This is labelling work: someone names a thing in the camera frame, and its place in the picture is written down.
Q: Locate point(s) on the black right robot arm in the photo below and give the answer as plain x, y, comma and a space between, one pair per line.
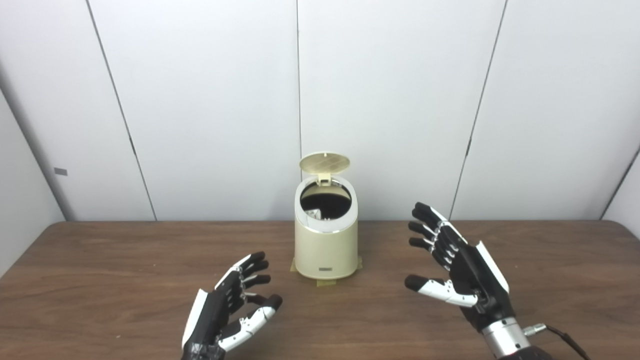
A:
507, 340

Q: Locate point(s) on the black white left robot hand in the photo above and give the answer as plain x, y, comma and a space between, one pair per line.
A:
210, 320

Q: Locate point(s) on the green white milk carton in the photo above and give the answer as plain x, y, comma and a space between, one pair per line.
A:
314, 215

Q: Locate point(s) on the cream round bin lid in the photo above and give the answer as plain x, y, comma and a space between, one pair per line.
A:
325, 162

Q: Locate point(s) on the cream-colored bin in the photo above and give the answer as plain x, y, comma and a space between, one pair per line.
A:
326, 250

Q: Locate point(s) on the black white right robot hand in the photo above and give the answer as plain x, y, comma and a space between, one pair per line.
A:
480, 280

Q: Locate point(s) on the grey wall tag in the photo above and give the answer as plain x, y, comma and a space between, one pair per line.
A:
60, 171

